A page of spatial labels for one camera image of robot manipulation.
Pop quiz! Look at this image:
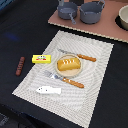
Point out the grey cooking pot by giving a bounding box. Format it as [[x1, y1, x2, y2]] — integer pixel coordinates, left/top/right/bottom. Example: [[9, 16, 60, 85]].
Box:
[[79, 0, 105, 24]]

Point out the grey saucepan with handle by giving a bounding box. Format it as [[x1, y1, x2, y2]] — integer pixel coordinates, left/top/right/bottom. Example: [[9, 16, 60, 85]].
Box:
[[57, 0, 78, 24]]

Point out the round wooden plate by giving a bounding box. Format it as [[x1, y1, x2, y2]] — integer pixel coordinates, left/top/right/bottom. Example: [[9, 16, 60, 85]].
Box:
[[55, 54, 82, 77]]

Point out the knife with orange handle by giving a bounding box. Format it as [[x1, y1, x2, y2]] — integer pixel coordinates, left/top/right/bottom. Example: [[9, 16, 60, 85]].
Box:
[[57, 49, 97, 62]]

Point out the brown sausage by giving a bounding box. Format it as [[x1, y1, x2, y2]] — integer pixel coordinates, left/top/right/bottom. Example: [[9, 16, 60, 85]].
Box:
[[15, 57, 25, 76]]

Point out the white toy fish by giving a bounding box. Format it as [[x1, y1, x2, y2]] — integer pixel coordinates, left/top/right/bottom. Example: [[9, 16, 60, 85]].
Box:
[[36, 86, 61, 94]]

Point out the beige bowl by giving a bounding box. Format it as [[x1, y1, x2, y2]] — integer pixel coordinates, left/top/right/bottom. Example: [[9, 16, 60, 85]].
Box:
[[119, 5, 128, 30]]

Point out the woven beige placemat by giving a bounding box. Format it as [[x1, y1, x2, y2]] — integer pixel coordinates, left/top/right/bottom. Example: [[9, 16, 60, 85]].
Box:
[[13, 31, 113, 128]]

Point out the yellow butter box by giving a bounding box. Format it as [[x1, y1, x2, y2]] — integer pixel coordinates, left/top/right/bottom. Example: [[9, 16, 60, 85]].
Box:
[[32, 55, 51, 63]]

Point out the fork with orange handle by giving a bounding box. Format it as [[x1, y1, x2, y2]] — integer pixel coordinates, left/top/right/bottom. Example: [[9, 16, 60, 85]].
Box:
[[44, 70, 84, 88]]

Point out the golden bread loaf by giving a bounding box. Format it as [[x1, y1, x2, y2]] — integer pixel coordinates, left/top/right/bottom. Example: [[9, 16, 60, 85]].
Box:
[[57, 58, 81, 71]]

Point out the pink toy stove board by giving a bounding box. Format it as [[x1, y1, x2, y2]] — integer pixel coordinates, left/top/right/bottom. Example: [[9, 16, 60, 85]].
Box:
[[48, 0, 128, 43]]

